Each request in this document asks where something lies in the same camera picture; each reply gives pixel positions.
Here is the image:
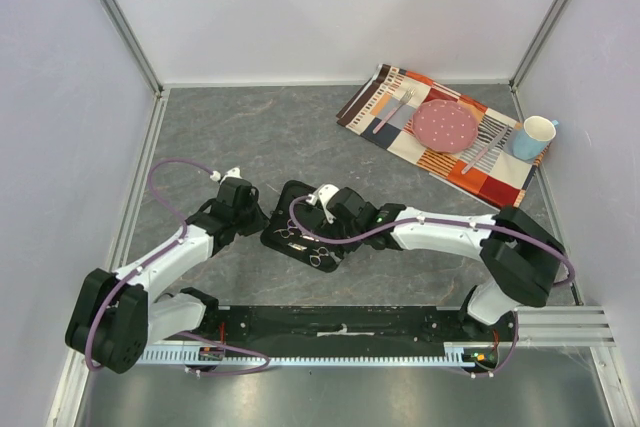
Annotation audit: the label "black zipper tool case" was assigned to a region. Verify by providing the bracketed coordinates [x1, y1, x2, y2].
[260, 180, 346, 273]

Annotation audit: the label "silver hair scissors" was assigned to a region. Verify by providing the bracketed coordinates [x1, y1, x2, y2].
[287, 243, 331, 268]

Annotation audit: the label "silver thinning scissors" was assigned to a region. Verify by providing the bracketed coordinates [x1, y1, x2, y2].
[275, 219, 316, 242]

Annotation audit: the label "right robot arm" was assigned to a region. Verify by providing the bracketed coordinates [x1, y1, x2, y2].
[318, 184, 575, 341]

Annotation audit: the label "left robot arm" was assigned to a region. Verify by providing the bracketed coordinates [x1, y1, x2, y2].
[65, 178, 268, 373]

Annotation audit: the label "patchwork placemat cloth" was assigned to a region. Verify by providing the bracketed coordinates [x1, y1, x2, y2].
[337, 64, 544, 209]

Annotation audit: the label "pink dotted plate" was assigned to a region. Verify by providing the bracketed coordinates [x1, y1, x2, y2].
[411, 100, 479, 154]

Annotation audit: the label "blue white mug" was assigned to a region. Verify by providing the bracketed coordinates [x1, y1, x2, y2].
[511, 116, 559, 161]

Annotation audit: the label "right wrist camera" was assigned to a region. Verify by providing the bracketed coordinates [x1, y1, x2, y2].
[305, 183, 340, 224]

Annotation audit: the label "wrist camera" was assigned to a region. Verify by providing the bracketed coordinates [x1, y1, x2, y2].
[305, 183, 340, 224]
[209, 167, 242, 184]

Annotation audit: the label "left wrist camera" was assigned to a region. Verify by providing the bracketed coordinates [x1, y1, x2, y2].
[209, 167, 242, 184]

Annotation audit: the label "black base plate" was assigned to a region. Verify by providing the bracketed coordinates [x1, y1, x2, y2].
[162, 304, 516, 359]

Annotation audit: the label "pink handled fork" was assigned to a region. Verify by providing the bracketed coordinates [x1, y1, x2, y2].
[372, 89, 416, 134]

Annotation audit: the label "pink handled knife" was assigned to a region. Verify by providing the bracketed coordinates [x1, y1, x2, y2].
[461, 125, 510, 175]

